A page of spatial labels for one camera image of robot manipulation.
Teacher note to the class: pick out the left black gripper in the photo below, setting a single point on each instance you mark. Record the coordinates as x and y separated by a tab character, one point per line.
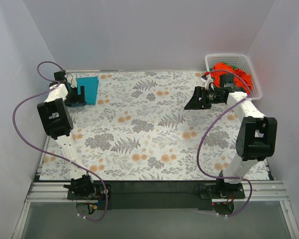
77	98

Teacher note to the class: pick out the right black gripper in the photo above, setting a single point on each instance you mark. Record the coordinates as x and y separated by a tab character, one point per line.
198	97

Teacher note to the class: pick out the teal t shirt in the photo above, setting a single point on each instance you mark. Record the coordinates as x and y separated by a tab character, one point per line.
91	88

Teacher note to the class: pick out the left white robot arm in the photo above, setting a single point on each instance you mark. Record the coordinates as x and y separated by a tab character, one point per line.
58	124

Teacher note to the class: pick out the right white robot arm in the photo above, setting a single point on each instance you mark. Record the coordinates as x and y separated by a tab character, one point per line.
256	138

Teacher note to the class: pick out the orange t shirt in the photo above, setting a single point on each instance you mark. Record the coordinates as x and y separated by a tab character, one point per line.
242	74

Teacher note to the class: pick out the white plastic basket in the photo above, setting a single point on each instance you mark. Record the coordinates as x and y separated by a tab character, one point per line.
240	61

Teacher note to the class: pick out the floral table mat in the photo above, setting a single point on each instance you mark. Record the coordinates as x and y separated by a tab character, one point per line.
138	129

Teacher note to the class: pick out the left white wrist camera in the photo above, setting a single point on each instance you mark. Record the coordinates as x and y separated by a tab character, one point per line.
72	80

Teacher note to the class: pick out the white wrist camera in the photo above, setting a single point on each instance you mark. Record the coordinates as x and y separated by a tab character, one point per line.
72	80
208	79

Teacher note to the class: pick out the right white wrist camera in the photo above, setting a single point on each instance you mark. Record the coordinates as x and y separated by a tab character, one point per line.
208	79

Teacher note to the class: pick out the aluminium frame rail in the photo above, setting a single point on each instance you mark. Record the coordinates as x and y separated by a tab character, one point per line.
264	213

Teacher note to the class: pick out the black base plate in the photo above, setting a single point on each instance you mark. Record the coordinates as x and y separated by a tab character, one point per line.
116	195

